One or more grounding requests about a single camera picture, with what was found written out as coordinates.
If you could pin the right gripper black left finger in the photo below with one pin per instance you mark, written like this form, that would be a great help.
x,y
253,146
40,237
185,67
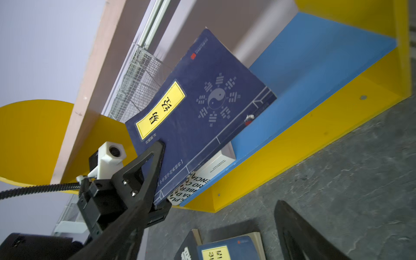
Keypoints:
x,y
108,245

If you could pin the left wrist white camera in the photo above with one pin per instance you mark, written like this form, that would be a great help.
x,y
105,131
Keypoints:
x,y
109,161

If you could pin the black book white characters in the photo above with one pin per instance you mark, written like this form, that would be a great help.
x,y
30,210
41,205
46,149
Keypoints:
x,y
189,248

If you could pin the blue Lunyu book yellow label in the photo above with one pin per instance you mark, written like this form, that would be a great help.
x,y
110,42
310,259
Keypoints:
x,y
245,247

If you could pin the navy Yijing book yellow label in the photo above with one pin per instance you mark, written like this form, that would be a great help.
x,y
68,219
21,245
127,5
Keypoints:
x,y
207,100

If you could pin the white wire divider rack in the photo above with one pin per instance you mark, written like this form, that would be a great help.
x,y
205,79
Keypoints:
x,y
141,78

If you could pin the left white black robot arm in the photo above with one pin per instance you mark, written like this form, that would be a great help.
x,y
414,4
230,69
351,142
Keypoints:
x,y
24,238

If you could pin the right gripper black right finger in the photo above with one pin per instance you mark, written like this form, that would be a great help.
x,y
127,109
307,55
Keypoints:
x,y
299,240

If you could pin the white Spanish text book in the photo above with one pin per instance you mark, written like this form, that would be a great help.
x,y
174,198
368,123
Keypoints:
x,y
197,179

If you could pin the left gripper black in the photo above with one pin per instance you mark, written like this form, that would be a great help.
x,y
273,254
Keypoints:
x,y
101,202

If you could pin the yellow pink blue bookshelf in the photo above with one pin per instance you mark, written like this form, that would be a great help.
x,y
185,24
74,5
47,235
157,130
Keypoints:
x,y
336,65

